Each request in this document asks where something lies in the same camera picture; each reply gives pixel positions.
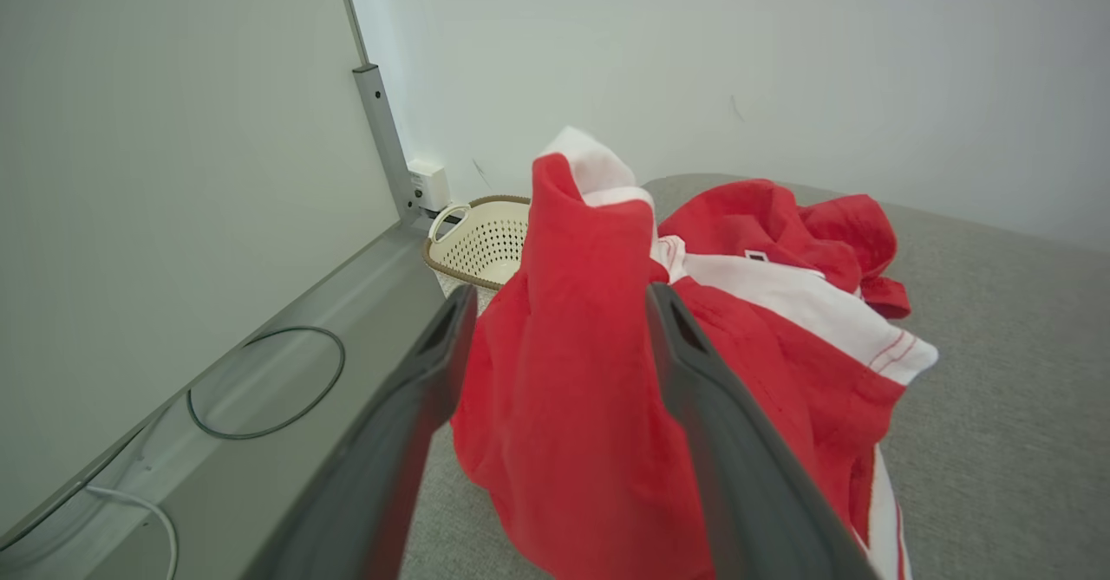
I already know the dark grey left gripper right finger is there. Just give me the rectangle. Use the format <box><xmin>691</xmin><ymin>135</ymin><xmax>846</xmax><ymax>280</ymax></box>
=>
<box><xmin>645</xmin><ymin>283</ymin><xmax>877</xmax><ymax>580</ymax></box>

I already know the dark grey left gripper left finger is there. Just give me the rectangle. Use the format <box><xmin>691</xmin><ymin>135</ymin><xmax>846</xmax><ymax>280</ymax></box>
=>
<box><xmin>243</xmin><ymin>283</ymin><xmax>479</xmax><ymax>580</ymax></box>

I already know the red and white basketball jersey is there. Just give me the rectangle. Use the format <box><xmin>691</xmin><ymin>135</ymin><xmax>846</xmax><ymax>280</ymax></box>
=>
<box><xmin>451</xmin><ymin>127</ymin><xmax>939</xmax><ymax>580</ymax></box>

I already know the cream perforated laundry basket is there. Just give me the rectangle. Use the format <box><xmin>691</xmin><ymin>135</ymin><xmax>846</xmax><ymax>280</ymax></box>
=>
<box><xmin>422</xmin><ymin>195</ymin><xmax>532</xmax><ymax>292</ymax></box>

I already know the grey fabric sofa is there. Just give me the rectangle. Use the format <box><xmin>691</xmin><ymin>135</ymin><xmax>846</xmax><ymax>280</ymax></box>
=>
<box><xmin>399</xmin><ymin>173</ymin><xmax>1110</xmax><ymax>580</ymax></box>

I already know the white partition panel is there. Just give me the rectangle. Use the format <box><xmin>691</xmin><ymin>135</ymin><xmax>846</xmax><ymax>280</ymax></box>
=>
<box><xmin>0</xmin><ymin>0</ymin><xmax>402</xmax><ymax>555</ymax></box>

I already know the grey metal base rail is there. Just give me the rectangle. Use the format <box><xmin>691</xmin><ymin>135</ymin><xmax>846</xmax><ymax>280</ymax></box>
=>
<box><xmin>0</xmin><ymin>220</ymin><xmax>454</xmax><ymax>580</ymax></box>

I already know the thin dark cable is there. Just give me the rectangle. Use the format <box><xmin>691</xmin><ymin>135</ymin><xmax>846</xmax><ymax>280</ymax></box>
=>
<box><xmin>0</xmin><ymin>326</ymin><xmax>346</xmax><ymax>555</ymax></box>

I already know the thin white cable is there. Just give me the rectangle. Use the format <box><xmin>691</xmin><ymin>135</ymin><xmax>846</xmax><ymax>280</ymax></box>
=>
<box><xmin>82</xmin><ymin>486</ymin><xmax>179</xmax><ymax>580</ymax></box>

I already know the white wall socket box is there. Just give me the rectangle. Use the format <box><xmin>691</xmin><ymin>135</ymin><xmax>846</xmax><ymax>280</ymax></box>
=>
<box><xmin>408</xmin><ymin>159</ymin><xmax>452</xmax><ymax>213</ymax></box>

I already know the grey metal panel post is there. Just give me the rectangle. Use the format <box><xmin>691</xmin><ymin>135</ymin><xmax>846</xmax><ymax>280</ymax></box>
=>
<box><xmin>332</xmin><ymin>0</ymin><xmax>423</xmax><ymax>225</ymax></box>

